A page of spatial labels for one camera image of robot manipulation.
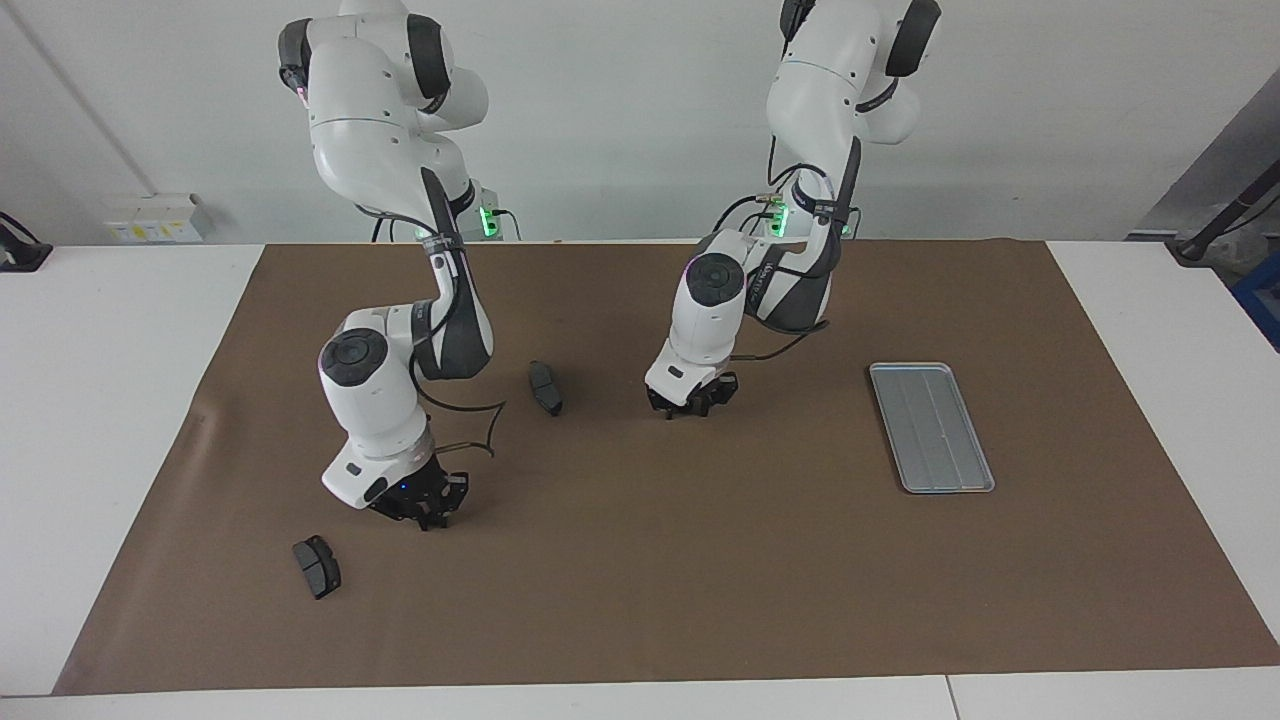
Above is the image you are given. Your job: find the brown table mat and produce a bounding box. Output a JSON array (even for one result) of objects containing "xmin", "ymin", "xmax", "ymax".
[{"xmin": 52, "ymin": 238, "xmax": 1280, "ymax": 696}]

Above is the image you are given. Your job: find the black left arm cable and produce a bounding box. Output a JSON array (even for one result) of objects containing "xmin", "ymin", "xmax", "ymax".
[{"xmin": 715, "ymin": 130, "xmax": 863, "ymax": 363}]

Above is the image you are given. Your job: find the black clamp base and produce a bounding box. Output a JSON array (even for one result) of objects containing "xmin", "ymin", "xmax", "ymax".
[{"xmin": 0, "ymin": 212, "xmax": 53, "ymax": 273}]

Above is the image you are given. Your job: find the thick grey brake pad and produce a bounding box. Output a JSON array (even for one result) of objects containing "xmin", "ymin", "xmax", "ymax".
[{"xmin": 292, "ymin": 536, "xmax": 342, "ymax": 601}]

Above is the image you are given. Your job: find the white wall electrical box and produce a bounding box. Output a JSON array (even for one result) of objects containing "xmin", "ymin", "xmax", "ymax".
[{"xmin": 103, "ymin": 193, "xmax": 214, "ymax": 244}]

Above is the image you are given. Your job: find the black stand pole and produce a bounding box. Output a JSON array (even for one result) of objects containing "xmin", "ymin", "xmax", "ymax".
[{"xmin": 1165, "ymin": 185, "xmax": 1280, "ymax": 264}]

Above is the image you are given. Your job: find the black left base cable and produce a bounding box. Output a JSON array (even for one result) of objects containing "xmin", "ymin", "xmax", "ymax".
[{"xmin": 710, "ymin": 193, "xmax": 779, "ymax": 240}]

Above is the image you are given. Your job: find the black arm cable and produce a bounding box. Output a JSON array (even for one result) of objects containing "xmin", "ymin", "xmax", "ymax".
[
  {"xmin": 355, "ymin": 200, "xmax": 507, "ymax": 457},
  {"xmin": 715, "ymin": 130, "xmax": 863, "ymax": 363}
]

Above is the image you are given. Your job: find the blue crate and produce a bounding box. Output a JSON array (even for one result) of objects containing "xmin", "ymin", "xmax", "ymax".
[{"xmin": 1232, "ymin": 250, "xmax": 1280, "ymax": 351}]

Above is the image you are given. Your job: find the silver metal tray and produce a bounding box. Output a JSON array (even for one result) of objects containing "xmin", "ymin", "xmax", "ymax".
[{"xmin": 868, "ymin": 362, "xmax": 996, "ymax": 495}]

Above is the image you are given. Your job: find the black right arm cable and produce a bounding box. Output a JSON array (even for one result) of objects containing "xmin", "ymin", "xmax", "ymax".
[{"xmin": 355, "ymin": 200, "xmax": 507, "ymax": 457}]

